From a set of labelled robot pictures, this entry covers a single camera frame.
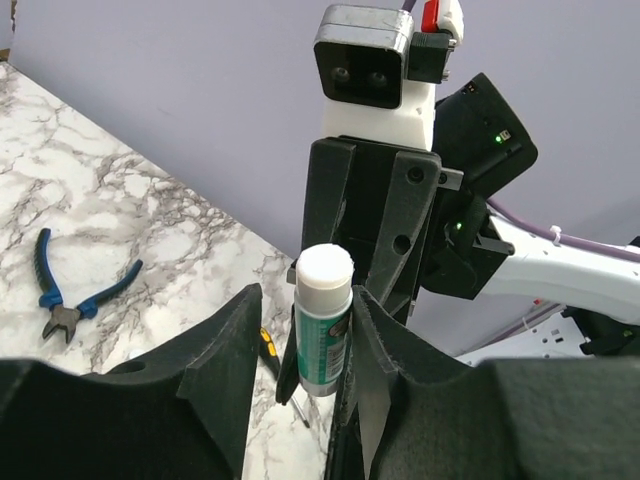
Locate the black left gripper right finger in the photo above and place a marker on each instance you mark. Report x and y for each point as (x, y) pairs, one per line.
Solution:
(420, 414)

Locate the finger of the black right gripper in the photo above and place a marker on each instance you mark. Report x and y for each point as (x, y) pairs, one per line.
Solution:
(328, 172)
(396, 258)

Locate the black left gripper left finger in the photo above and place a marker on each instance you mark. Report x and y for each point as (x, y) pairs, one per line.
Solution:
(179, 411)

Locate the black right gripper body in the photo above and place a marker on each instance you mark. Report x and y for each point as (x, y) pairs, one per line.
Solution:
(364, 201)

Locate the green white glue stick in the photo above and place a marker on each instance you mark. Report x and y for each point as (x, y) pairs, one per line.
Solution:
(322, 301)

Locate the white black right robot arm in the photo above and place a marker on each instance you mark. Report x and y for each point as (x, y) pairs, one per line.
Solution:
(473, 247)

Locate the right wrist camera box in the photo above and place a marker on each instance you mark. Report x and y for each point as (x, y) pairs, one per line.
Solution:
(379, 69)

